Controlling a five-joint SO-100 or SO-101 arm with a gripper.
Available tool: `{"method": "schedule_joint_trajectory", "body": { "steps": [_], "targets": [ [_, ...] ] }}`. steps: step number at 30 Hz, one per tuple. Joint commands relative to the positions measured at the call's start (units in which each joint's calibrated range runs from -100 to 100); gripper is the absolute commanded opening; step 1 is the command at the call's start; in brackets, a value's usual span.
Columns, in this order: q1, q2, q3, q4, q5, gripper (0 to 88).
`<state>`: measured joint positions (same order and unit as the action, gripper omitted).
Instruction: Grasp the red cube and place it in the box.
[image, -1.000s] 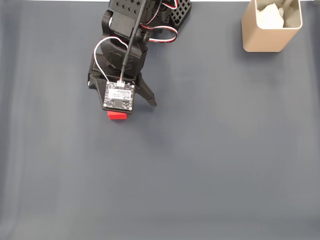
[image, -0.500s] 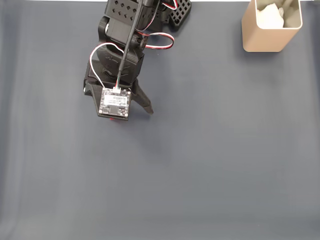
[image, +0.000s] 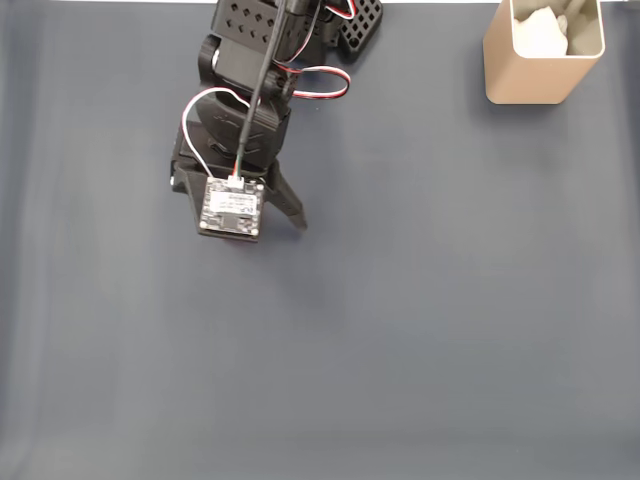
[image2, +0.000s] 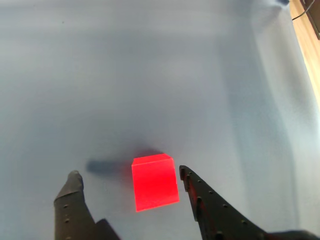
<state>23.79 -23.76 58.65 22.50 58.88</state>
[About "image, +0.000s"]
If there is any beige rounded box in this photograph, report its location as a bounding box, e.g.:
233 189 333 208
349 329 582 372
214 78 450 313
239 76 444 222
482 0 607 106

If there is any red white black servo cable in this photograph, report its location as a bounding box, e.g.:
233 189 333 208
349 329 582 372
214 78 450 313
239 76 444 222
274 62 352 102
322 0 358 23

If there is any camera circuit board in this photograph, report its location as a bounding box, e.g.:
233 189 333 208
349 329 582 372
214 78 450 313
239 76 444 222
198 175 266 245

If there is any dark grey table mat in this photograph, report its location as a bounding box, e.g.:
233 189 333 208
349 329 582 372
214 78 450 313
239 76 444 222
0 2 640 480

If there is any black camera cable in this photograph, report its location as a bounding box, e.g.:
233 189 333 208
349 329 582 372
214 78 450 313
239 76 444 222
233 0 290 182

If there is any white crumpled tissue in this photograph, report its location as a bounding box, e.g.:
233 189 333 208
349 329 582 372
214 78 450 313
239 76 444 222
513 7 571 58

